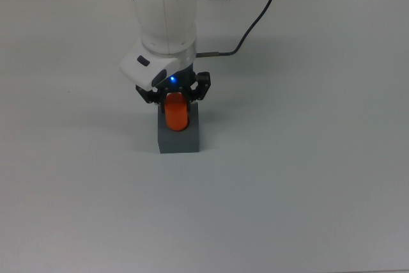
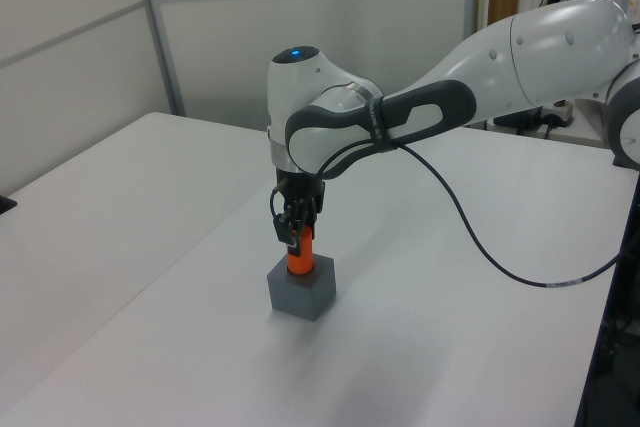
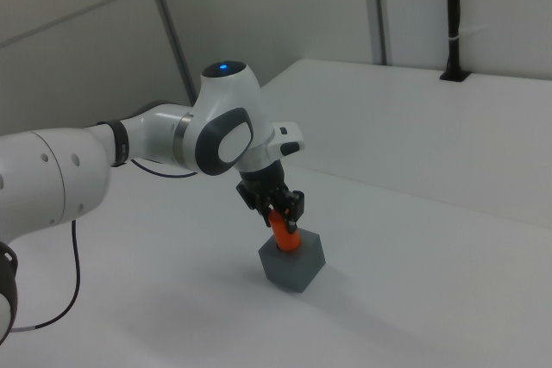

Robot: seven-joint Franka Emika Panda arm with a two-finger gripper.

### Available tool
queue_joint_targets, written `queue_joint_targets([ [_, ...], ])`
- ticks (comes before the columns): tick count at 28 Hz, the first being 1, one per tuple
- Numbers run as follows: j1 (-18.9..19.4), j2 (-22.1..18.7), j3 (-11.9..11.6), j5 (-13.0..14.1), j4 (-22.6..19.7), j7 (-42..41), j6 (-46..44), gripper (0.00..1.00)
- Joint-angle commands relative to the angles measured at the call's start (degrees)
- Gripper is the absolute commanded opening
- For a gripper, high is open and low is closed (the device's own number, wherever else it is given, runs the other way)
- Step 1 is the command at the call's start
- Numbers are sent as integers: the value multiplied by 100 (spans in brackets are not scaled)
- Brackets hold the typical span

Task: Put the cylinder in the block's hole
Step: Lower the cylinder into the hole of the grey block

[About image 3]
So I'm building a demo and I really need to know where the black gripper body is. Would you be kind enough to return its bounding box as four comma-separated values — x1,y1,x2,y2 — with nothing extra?
235,162,307,220

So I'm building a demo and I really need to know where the orange cylinder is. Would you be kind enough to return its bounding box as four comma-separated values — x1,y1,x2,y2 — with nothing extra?
267,208,302,253

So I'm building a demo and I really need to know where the grey block with round hole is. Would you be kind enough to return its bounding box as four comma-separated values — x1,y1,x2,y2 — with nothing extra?
257,229,325,295

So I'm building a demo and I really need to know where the black pole with clamp base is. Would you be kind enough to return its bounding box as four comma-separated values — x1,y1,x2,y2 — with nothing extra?
439,0,472,83

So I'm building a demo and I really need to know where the black cable strap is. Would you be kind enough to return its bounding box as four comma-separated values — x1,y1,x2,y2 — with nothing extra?
105,120,130,169

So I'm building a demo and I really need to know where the grey partition post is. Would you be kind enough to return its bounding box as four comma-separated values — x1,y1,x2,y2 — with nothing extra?
371,0,396,66
140,0,196,107

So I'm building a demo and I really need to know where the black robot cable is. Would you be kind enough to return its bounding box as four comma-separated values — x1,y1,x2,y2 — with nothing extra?
10,159,199,334

